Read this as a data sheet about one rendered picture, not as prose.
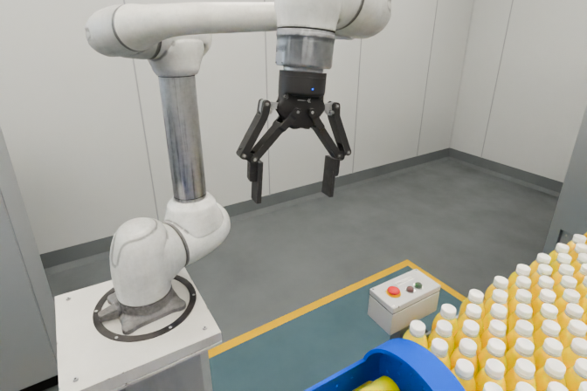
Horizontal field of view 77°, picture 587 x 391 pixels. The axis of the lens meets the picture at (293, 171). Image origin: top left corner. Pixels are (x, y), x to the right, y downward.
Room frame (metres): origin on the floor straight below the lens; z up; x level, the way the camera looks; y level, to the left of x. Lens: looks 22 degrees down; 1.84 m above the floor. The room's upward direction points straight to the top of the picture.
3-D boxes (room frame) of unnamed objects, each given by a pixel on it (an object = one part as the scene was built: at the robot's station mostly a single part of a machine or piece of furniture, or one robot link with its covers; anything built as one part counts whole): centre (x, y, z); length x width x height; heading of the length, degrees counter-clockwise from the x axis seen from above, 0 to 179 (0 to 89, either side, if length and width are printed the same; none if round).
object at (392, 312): (0.91, -0.34, 1.05); 0.20 x 0.10 x 0.10; 120
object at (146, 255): (0.90, 0.43, 1.22); 0.18 x 0.16 x 0.22; 144
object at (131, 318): (0.88, 0.46, 1.08); 0.22 x 0.18 x 0.06; 129
